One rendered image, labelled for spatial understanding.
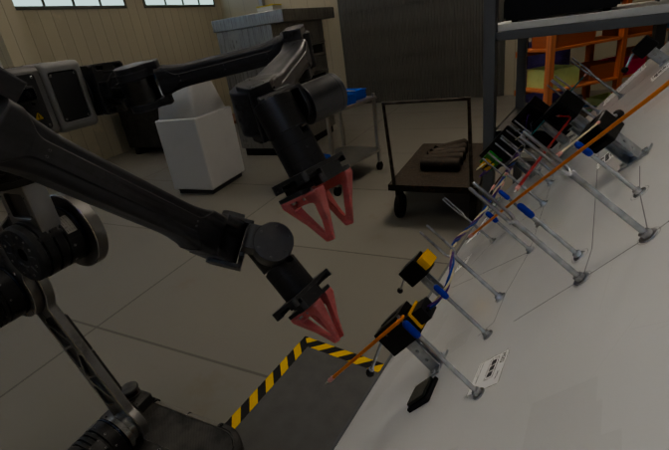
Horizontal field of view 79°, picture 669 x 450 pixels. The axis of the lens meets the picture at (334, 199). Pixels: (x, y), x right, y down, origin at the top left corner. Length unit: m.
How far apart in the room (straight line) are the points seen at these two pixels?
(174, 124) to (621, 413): 4.65
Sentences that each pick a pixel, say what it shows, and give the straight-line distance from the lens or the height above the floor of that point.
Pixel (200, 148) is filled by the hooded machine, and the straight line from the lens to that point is 4.64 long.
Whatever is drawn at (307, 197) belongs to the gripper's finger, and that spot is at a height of 1.32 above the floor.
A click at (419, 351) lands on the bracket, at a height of 1.09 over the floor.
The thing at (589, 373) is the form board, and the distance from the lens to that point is 0.36.
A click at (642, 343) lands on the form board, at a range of 0.35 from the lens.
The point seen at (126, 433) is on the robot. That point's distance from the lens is 1.72.
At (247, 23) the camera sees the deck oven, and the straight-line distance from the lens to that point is 5.66.
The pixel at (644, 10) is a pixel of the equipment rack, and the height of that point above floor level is 1.45.
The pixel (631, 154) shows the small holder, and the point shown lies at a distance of 0.69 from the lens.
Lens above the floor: 1.51
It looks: 22 degrees down
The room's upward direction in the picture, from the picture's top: 8 degrees counter-clockwise
